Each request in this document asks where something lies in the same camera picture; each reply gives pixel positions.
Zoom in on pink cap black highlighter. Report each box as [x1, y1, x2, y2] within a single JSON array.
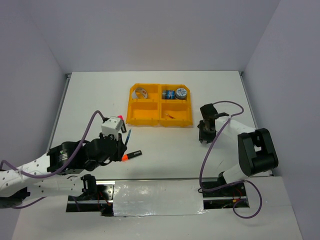
[[117, 115, 127, 134]]

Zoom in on silver clear tape roll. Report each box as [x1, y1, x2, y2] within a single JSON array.
[[131, 87, 149, 99]]

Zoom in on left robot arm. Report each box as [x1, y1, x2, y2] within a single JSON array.
[[0, 134, 127, 208]]

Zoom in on orange cap black highlighter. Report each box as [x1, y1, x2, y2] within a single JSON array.
[[121, 150, 142, 162]]

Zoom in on red pen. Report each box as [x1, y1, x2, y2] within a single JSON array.
[[165, 113, 175, 119]]

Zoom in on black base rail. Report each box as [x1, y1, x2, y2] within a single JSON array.
[[66, 179, 250, 217]]

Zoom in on silver foil covered panel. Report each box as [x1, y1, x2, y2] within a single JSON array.
[[113, 179, 206, 217]]

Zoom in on yellow four-compartment organizer tray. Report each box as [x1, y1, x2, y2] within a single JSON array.
[[126, 83, 193, 128]]

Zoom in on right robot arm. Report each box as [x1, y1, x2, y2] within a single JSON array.
[[198, 100, 279, 196]]

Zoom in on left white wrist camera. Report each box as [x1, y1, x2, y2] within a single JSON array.
[[101, 116, 122, 139]]

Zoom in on blue pen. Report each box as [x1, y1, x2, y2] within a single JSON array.
[[125, 128, 132, 146]]

